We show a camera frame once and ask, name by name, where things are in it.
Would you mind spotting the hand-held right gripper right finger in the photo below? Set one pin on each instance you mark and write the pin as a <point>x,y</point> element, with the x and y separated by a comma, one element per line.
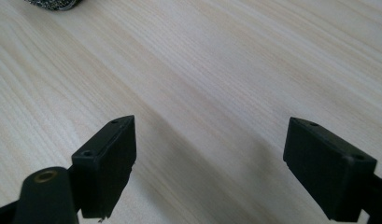
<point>328,174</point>

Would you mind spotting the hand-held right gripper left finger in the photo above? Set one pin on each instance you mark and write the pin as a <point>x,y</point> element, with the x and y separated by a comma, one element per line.
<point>104,174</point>

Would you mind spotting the dark speckled object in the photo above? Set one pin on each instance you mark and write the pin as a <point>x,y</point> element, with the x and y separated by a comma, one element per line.
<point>53,3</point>

